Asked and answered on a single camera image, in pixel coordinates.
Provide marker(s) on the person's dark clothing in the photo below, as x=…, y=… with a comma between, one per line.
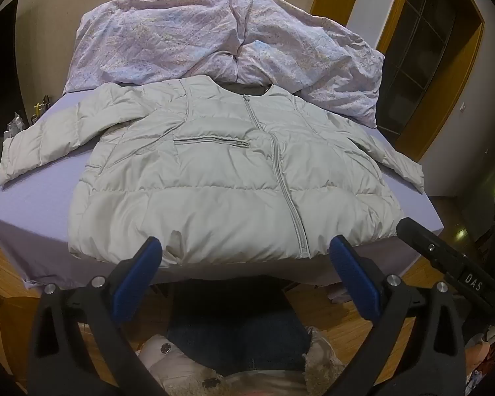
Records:
x=235, y=321

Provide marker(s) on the wooden framed glass door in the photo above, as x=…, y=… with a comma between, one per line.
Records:
x=429, y=49

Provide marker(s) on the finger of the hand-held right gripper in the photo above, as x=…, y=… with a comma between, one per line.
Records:
x=425, y=241

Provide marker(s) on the pale floral quilt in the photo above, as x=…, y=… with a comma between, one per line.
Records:
x=161, y=37

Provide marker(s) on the bed with lilac sheet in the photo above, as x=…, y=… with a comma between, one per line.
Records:
x=45, y=214

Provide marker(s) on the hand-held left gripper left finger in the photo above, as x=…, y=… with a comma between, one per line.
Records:
x=138, y=280

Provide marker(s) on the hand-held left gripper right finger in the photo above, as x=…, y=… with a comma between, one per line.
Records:
x=354, y=280

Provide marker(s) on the beige puffer jacket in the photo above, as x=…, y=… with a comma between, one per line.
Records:
x=214, y=181

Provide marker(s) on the cluttered bedside table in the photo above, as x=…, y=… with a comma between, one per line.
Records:
x=22, y=121

